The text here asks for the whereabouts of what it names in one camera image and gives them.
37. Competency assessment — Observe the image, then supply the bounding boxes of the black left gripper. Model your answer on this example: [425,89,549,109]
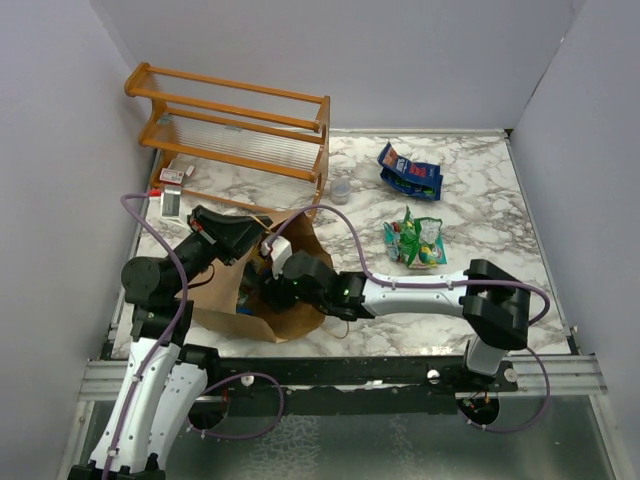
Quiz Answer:
[169,203,274,296]

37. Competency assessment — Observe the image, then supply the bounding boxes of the brown paper bag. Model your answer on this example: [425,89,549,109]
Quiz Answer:
[188,229,327,343]

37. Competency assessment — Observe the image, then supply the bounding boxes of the blue red chips bag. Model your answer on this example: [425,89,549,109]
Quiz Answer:
[377,142,443,188]

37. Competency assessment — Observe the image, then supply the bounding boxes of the green snack packet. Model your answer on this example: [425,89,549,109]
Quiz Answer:
[398,207,447,269]

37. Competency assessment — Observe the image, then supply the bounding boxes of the red white snack packets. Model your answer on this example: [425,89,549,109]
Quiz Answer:
[383,219,447,269]

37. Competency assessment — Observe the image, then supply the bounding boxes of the blue green chips bag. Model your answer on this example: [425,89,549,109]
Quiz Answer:
[380,170,444,201]

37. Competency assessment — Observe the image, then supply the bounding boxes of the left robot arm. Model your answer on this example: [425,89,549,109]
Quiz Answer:
[68,206,272,479]

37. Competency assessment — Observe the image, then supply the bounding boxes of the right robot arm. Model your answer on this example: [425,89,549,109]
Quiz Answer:
[260,251,530,391]

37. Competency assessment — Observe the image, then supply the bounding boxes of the white red small card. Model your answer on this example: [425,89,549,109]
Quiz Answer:
[159,163,195,186]

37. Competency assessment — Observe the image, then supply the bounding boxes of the orange wooden shelf rack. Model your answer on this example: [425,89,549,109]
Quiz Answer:
[124,62,331,212]

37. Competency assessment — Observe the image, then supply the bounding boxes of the small clear plastic jar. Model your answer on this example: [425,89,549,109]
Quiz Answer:
[330,177,352,205]

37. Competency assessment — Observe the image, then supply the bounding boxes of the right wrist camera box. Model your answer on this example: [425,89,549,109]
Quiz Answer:
[260,234,293,279]

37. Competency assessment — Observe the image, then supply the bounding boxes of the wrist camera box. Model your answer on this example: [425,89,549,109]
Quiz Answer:
[160,184,182,219]
[260,234,293,279]

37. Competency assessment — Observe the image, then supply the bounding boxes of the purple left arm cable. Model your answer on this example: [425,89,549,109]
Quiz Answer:
[102,192,207,480]

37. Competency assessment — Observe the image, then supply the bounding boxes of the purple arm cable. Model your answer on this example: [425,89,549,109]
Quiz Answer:
[264,204,552,435]
[102,192,207,480]

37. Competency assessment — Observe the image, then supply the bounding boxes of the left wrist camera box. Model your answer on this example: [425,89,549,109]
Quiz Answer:
[160,184,182,219]

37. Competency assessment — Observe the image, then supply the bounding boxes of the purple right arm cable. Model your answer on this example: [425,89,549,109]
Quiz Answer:
[264,204,552,435]

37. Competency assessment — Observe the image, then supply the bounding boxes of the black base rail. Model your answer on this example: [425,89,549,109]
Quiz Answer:
[139,343,521,419]

